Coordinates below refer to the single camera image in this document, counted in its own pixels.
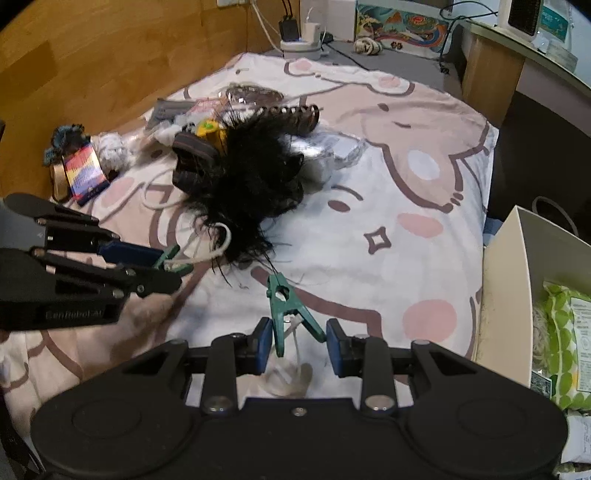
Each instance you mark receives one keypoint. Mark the black feather accessory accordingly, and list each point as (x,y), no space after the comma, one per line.
(254,175)

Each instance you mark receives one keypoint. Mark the white and black heater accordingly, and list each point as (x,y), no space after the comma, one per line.
(519,14)

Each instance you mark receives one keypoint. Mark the brown hair claw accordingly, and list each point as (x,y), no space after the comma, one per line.
(295,117)

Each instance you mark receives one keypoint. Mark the white text sachet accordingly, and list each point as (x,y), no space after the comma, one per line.
(577,436)

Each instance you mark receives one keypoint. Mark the blue brown crochet piece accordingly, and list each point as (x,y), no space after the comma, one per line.
(64,141)

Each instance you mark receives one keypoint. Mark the pink cartoon printed blanket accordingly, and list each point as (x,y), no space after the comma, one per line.
(369,194)

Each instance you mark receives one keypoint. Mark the green dotted wipes packet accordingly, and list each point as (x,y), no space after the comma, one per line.
(565,332)

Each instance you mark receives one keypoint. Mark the green plastic clip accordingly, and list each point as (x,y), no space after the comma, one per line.
(279,295)
(168,256)

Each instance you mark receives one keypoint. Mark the clear plastic package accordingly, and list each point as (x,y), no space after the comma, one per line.
(332,150)

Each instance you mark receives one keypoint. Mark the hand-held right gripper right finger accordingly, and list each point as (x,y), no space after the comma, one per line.
(337,348)

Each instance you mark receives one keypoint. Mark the round white power strip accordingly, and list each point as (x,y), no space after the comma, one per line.
(302,48)

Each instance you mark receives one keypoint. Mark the colourful printed bag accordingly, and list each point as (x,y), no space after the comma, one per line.
(401,27)

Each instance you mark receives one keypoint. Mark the round wooden piece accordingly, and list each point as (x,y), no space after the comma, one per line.
(59,180)

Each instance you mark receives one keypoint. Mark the clear bag of dark beads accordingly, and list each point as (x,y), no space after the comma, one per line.
(251,94)

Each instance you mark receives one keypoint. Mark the teal packet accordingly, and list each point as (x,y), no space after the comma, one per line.
(556,23)

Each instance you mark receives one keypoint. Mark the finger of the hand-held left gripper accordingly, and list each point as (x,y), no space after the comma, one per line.
(129,254)
(157,284)

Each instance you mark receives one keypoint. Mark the white charger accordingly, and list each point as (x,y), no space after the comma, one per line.
(311,25)

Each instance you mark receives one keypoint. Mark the white top desk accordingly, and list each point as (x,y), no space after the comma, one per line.
(489,78)

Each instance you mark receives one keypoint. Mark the white cotton balls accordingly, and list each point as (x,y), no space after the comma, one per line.
(173,129)

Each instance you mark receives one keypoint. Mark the dark blue card box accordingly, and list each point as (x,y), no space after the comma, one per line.
(541,383)

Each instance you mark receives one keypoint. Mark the white knitted scrunchie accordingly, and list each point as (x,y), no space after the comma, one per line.
(113,152)

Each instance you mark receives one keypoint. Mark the white cardboard box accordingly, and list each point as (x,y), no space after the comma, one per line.
(505,295)

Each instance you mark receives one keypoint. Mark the black charger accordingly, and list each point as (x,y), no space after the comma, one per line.
(289,28)

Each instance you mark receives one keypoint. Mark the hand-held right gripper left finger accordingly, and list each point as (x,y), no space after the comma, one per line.
(264,346)

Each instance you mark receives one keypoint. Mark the waste bin with white rim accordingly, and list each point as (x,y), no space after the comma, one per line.
(549,203)

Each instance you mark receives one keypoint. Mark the grey item in plastic bag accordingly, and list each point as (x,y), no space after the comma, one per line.
(168,110)

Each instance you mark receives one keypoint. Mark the yellow plastic toy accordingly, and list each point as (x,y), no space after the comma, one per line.
(210,131)

